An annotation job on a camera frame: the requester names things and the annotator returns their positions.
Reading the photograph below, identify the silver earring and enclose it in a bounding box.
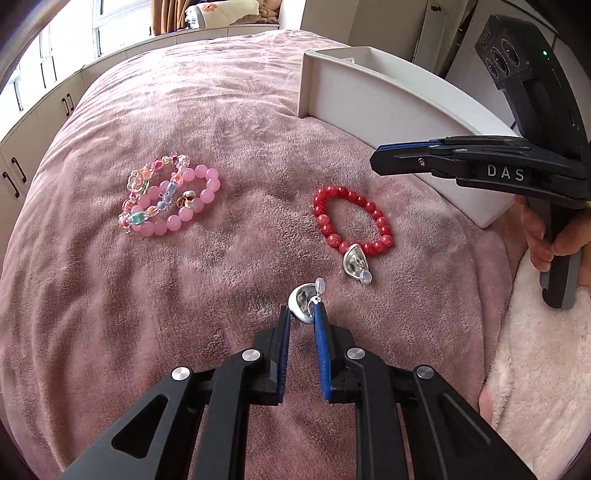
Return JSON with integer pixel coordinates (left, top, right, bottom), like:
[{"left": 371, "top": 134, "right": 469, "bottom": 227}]
[
  {"left": 342, "top": 243, "right": 373, "bottom": 285},
  {"left": 287, "top": 278, "right": 325, "bottom": 324}
]

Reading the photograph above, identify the multicolour flower bead bracelet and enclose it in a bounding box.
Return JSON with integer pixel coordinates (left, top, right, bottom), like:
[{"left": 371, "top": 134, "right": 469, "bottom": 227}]
[{"left": 117, "top": 153, "right": 191, "bottom": 232}]

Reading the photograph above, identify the right hand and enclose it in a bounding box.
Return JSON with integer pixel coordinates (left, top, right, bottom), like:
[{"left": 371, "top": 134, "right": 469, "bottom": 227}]
[{"left": 514, "top": 195, "right": 591, "bottom": 286}]

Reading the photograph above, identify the white tray box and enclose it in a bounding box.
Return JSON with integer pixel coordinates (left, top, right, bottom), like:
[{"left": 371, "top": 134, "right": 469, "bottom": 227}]
[{"left": 297, "top": 45, "right": 518, "bottom": 229}]

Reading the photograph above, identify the light pink fluffy blanket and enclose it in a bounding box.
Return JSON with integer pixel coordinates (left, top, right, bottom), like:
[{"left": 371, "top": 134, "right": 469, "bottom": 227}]
[{"left": 480, "top": 258, "right": 590, "bottom": 479}]

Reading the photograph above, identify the mauve bed blanket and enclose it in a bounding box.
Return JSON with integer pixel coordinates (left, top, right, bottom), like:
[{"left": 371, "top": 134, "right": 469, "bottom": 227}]
[{"left": 1, "top": 31, "right": 512, "bottom": 479}]

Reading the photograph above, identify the pile of clothes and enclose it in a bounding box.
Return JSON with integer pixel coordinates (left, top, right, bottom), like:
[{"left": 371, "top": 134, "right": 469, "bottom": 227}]
[{"left": 184, "top": 0, "right": 283, "bottom": 29}]

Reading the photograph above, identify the brown curtain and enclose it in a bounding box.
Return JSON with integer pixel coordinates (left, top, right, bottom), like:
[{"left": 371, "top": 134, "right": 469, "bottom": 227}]
[{"left": 150, "top": 0, "right": 191, "bottom": 36}]

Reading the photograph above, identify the red bead bracelet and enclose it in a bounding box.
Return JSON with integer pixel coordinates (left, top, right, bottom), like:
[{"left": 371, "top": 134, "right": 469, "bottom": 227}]
[{"left": 312, "top": 185, "right": 395, "bottom": 257}]

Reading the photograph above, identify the pink bead bracelet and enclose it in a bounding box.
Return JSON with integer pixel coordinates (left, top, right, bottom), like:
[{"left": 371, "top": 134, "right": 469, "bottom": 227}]
[{"left": 133, "top": 163, "right": 223, "bottom": 238}]

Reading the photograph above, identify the window frame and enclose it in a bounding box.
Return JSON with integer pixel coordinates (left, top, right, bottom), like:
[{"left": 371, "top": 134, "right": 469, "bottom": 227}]
[{"left": 1, "top": 0, "right": 151, "bottom": 116}]

